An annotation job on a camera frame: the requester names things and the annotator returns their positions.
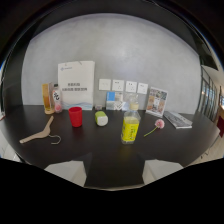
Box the wooden clothes hanger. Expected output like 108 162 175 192
18 115 62 146

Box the pink artificial flower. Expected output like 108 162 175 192
143 118 166 138

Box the yellow label drink bottle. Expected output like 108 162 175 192
120 102 142 145

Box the red plastic cup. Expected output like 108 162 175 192
68 106 84 128

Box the grey magazine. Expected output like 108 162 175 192
163 110 194 130

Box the green and white container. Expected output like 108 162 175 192
94 110 109 127

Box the colourful picture brochure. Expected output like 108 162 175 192
145 86 169 118

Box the clear plastic bottle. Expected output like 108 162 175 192
126 93 140 112

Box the amber bottle in clear box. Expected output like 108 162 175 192
41 82 56 115

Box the blue and white booklet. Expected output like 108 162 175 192
105 91 127 112

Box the white paper bag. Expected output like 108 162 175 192
57 60 96 111

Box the white wall socket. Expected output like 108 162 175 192
124 80 138 94
111 79 125 93

